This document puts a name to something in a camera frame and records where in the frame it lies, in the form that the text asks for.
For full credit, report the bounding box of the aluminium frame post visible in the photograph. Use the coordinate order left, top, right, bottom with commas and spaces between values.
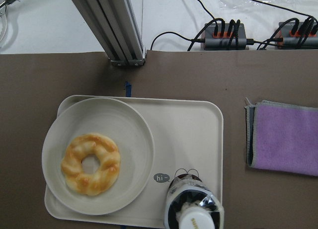
72, 0, 147, 67

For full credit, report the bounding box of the purple folded cloth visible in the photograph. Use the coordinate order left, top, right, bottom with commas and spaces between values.
245, 100, 318, 176

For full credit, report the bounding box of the grey usb hub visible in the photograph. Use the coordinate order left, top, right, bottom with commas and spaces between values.
201, 21, 254, 51
275, 20, 318, 49

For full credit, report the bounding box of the tea bottle white cap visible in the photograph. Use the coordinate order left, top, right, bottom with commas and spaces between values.
164, 174, 224, 229

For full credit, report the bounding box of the glazed donut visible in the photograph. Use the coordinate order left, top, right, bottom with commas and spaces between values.
61, 133, 121, 196

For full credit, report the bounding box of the beige round plate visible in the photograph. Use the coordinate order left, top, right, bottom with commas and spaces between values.
42, 97, 155, 215

